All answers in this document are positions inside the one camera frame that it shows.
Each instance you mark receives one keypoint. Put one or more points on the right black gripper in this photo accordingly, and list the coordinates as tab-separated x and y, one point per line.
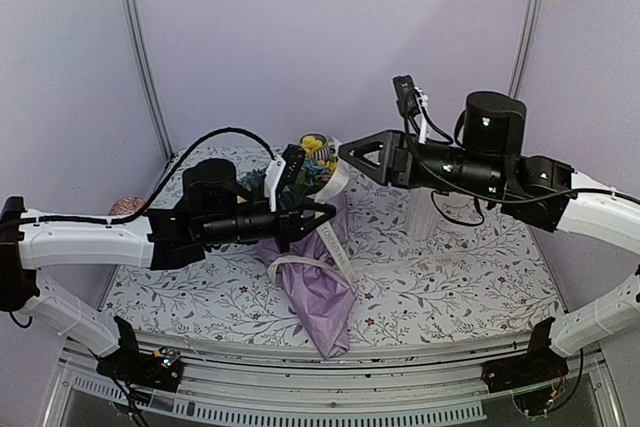
394	154

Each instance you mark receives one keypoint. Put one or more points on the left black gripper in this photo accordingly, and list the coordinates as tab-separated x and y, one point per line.
292	225

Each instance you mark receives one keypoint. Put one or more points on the purple pink wrapping paper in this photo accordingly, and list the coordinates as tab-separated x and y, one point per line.
321	303

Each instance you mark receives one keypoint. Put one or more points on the cream ribbon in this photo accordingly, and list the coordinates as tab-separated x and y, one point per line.
341	264

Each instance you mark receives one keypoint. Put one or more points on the artificial flower bouquet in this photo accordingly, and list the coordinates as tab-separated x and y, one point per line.
311	178

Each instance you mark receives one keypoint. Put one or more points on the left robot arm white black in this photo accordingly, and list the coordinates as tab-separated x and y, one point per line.
32	241

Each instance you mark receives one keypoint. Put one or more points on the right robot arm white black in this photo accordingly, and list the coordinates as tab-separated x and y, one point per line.
601	226

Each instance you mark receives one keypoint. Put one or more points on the white ribbed vase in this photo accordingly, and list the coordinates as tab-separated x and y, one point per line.
422	215

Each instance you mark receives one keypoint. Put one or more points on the striped grey cup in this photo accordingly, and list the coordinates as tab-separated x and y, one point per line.
328	150

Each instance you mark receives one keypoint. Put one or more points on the cream mug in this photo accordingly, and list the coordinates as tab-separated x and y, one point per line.
457	204

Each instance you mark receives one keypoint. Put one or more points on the floral patterned tablecloth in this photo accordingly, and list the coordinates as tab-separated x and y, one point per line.
479	275

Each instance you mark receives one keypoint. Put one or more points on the red patterned bowl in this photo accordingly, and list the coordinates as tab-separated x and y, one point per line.
127	206

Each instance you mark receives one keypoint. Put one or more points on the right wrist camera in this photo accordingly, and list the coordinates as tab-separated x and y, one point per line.
412	106

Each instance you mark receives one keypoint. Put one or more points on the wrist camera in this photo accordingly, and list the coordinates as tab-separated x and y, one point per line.
282	171
412	106

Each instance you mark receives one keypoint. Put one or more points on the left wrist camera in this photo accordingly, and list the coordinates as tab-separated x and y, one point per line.
282	171

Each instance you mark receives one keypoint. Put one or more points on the front aluminium rail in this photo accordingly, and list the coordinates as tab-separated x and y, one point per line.
235	384

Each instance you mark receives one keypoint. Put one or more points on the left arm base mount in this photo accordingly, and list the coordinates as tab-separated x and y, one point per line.
160	370

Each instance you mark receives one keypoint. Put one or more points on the right aluminium frame post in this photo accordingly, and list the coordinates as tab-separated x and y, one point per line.
531	14

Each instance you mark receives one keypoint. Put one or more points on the aluminium frame post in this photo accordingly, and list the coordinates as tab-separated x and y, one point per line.
531	14
143	65

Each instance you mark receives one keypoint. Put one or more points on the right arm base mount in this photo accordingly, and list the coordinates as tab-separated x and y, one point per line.
534	379

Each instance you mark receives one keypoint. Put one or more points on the left aluminium frame post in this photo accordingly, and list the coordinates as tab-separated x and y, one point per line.
143	65

